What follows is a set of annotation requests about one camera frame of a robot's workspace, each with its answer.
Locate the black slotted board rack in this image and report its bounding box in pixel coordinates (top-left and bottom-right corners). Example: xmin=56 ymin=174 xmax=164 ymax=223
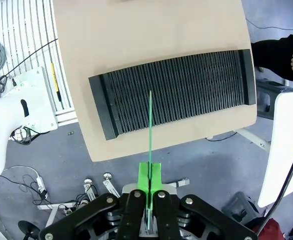
xmin=88 ymin=49 xmax=257 ymax=141

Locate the white side table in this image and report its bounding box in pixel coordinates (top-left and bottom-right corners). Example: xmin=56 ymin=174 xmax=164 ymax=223
xmin=236 ymin=90 xmax=293 ymax=209

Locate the green circuit board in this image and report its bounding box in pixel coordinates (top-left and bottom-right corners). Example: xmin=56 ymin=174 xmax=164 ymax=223
xmin=146 ymin=90 xmax=154 ymax=231

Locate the person in grey sweater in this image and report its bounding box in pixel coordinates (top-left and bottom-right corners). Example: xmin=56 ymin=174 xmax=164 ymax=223
xmin=250 ymin=34 xmax=293 ymax=83

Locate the thin black cable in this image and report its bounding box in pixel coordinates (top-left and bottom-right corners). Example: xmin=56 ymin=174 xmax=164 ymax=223
xmin=257 ymin=139 xmax=293 ymax=235

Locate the white power strip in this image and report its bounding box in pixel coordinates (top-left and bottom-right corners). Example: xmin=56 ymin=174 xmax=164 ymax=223
xmin=35 ymin=175 xmax=48 ymax=199

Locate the white arm base mount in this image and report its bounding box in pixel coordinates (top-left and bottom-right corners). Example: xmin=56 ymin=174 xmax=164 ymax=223
xmin=1 ymin=66 xmax=59 ymax=135

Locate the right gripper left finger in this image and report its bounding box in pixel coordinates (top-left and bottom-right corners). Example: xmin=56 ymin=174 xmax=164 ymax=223
xmin=38 ymin=161 xmax=151 ymax=240

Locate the aluminium slotted base plate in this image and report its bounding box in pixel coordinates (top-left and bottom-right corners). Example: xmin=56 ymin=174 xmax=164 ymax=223
xmin=0 ymin=0 xmax=79 ymax=124

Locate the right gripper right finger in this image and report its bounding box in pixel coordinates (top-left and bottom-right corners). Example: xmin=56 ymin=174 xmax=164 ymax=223
xmin=150 ymin=162 xmax=259 ymax=240

